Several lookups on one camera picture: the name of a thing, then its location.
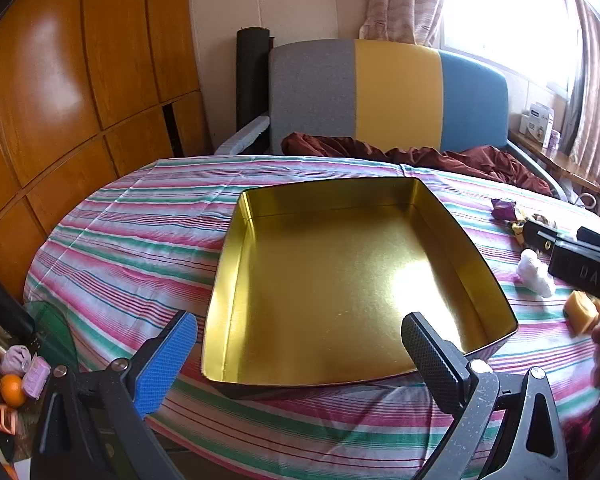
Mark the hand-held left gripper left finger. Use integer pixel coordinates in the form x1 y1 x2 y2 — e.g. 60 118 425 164
30 310 198 480

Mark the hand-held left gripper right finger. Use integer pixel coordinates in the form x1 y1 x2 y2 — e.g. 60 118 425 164
401 311 571 480

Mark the yellow candy wrapper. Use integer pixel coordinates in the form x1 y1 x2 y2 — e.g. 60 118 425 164
510 219 531 247

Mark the yellow block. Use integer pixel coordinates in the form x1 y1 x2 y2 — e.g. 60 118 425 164
564 291 600 337

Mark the purple candy wrapper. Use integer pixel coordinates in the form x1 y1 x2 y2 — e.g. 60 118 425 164
490 198 517 221

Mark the gold tin box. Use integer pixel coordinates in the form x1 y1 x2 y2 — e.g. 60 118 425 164
200 176 519 401

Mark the wooden shelf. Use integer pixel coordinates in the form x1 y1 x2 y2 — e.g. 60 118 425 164
509 129 600 211

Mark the white cardboard box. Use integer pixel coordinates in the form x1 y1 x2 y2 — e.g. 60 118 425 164
520 102 556 143

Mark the pink soap box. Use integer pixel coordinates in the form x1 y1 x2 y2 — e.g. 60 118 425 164
22 355 51 401

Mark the striped bed sheet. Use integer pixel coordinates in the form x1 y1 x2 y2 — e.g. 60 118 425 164
22 155 600 480

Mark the dark red blanket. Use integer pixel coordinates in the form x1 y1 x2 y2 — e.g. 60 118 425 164
281 131 553 196

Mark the mauve cloth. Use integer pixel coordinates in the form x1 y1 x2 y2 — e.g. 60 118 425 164
0 345 33 376

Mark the orange fruit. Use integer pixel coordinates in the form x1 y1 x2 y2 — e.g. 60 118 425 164
0 374 25 408

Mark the black pole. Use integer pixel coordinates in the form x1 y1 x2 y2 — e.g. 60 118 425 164
0 255 36 342

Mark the grey yellow blue sofa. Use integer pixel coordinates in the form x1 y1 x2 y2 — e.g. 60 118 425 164
214 39 568 201

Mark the window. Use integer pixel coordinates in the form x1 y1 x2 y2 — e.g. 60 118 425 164
440 0 581 96

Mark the wooden wardrobe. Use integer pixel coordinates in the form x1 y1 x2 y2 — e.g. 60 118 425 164
0 0 216 321

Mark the black rolled mat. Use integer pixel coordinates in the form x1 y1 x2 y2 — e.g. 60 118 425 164
236 27 273 153

